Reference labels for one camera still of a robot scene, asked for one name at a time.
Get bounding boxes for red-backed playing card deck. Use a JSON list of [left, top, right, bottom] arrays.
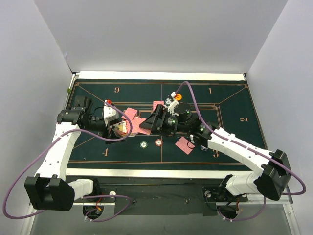
[[128, 116, 154, 136]]

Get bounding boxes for red card dealer position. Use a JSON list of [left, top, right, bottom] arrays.
[[153, 100, 164, 110]]

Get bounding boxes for red poker chip stack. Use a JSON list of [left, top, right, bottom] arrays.
[[155, 139, 163, 146]]

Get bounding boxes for green poker chip stack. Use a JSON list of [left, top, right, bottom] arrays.
[[140, 141, 148, 149]]

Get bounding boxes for blue chips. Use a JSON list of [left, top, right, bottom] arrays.
[[200, 145, 208, 151]]

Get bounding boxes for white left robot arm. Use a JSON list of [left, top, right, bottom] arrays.
[[24, 96, 124, 212]]

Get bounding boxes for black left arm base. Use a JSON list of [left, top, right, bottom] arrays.
[[74, 185, 117, 203]]

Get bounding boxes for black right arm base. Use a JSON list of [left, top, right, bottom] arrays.
[[202, 186, 248, 203]]

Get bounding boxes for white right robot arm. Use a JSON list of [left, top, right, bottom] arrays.
[[139, 103, 291, 201]]

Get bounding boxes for orange dealer button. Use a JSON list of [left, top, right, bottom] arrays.
[[175, 94, 182, 101]]

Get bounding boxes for green poker table mat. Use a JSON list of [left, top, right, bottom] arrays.
[[67, 79, 267, 171]]

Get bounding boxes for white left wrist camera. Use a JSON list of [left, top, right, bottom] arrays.
[[103, 100, 120, 126]]

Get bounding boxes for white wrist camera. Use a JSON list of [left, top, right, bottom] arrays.
[[103, 100, 120, 126], [165, 92, 179, 116]]

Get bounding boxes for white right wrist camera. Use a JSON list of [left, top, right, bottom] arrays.
[[165, 92, 179, 116]]

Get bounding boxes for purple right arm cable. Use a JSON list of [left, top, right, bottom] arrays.
[[175, 81, 306, 222]]

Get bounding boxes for aluminium frame rail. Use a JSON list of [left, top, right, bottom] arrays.
[[21, 182, 300, 235]]

